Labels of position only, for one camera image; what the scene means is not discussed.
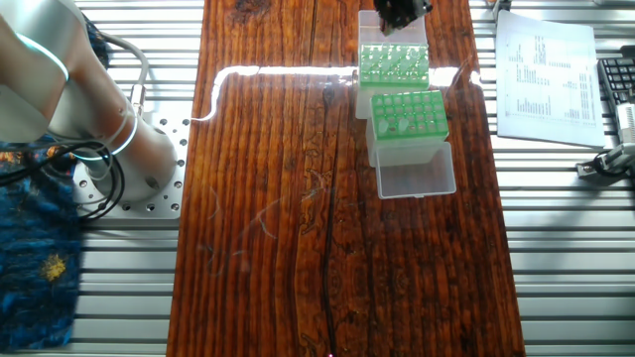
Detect silver camera on stand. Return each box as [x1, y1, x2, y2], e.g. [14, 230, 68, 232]
[613, 101, 635, 145]

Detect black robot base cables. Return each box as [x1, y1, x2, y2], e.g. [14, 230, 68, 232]
[0, 137, 128, 220]

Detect aluminium camera bracket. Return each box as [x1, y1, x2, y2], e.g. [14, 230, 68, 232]
[574, 143, 635, 179]

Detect brown wooden board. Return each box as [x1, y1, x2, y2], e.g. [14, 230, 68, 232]
[166, 0, 527, 357]

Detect blue starry painted cloth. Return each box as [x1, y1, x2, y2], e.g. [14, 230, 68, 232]
[0, 9, 111, 354]

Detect printed white paper sheet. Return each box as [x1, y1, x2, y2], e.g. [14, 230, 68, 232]
[494, 9, 607, 149]

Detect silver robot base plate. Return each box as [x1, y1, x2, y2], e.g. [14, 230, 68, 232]
[72, 111, 189, 220]

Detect clear box with green rack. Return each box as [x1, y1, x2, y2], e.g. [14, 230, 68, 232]
[354, 9, 431, 120]
[365, 89, 457, 200]

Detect black keyboard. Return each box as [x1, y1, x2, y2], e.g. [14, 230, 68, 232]
[596, 57, 635, 108]

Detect grey robot cable with connector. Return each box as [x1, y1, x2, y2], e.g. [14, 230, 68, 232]
[98, 32, 151, 114]

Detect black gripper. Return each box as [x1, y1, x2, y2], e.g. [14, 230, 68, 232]
[374, 0, 433, 37]

